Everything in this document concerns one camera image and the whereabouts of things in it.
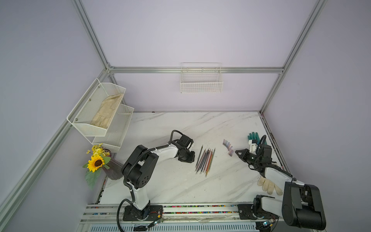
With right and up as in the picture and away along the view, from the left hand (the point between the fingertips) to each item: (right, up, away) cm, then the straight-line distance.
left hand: (192, 161), depth 92 cm
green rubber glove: (+46, +15, +12) cm, 50 cm away
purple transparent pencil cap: (+26, +9, +9) cm, 29 cm away
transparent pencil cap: (+26, +6, +5) cm, 28 cm away
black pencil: (+6, 0, +1) cm, 6 cm away
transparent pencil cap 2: (+27, +4, +3) cm, 27 cm away
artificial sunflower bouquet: (-45, +8, -25) cm, 52 cm away
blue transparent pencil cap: (+25, +10, +9) cm, 28 cm away
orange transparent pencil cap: (+26, +9, +9) cm, 29 cm away
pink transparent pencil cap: (+22, +11, +9) cm, 27 cm away
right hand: (+28, +6, -2) cm, 28 cm away
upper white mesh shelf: (-55, +30, -14) cm, 64 cm away
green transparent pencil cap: (+24, +11, +9) cm, 28 cm away
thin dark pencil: (+5, +4, +4) cm, 7 cm away
